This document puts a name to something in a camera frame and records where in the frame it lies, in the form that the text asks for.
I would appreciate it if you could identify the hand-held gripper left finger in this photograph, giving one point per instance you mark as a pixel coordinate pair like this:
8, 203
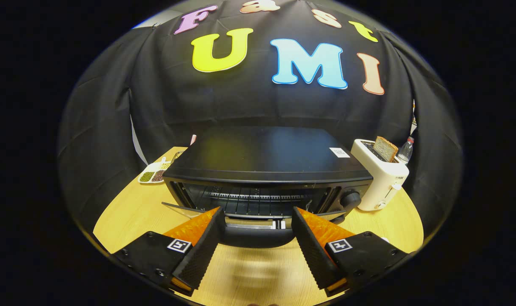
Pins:
204, 248

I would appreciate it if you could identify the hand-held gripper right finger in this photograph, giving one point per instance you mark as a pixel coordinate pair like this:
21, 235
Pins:
312, 248

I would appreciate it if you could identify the black toaster oven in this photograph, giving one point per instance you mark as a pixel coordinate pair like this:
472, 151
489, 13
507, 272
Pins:
262, 157

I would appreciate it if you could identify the brown bread slice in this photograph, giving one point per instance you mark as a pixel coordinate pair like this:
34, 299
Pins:
385, 148

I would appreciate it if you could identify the clear water bottle red label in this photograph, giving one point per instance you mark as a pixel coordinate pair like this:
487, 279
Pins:
406, 151

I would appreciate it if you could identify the divided dish of beans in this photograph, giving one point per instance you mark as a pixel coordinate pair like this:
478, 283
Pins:
153, 173

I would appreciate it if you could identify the pink striped stick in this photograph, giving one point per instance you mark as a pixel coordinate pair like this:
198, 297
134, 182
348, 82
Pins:
193, 139

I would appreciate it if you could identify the white pop-up toaster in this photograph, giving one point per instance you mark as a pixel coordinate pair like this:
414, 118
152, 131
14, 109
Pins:
383, 182

